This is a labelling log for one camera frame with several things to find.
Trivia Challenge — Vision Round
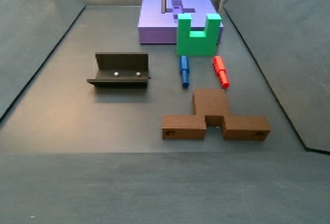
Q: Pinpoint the green U-shaped block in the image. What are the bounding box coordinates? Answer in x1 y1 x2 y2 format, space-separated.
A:
177 14 222 56

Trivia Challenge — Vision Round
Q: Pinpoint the purple board with cross slot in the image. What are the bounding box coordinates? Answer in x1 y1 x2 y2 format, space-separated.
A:
138 0 215 44

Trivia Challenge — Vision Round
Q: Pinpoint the blue peg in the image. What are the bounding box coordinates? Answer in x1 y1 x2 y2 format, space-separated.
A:
179 56 190 89

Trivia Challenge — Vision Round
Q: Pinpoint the red peg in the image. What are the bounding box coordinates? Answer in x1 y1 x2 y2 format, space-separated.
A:
213 56 230 89

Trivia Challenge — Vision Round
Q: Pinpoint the brown T-shaped block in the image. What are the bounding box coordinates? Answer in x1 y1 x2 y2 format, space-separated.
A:
163 89 272 141

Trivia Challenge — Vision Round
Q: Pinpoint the black angle bracket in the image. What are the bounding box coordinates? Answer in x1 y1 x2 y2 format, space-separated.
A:
87 52 150 87

